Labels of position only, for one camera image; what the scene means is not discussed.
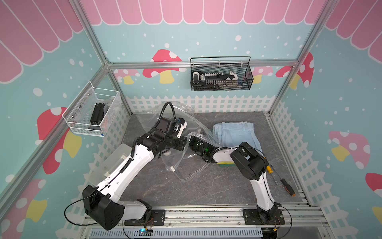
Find yellow green garment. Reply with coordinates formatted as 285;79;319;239
217;161;235;166

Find clear plastic vacuum bag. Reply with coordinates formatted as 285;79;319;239
137;102;221;181

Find light blue garment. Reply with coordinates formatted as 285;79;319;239
213;121;263;152

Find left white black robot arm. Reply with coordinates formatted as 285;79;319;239
80;102;187;231

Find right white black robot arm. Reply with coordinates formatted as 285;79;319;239
189;136;279;222

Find translucent plastic storage box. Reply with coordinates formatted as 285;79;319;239
89;144;131;186

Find white black items in basket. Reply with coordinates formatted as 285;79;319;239
191;71;242;91

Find yellow black screwdriver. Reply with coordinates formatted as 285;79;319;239
267;165;279;186

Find black part in white basket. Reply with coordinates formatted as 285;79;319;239
89;103;105;131

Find small green circuit board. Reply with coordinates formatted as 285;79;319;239
138;228;153;237

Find white wire mesh basket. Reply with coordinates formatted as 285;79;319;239
62;82;122;137

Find black wire mesh basket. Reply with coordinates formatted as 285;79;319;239
190;56;254;91

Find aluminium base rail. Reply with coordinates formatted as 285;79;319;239
79;203;334;239

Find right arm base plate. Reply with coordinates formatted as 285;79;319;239
242;209;285;227

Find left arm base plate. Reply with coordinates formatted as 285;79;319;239
123;209;166;227

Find black handled screwdriver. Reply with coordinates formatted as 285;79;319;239
271;165;295;197

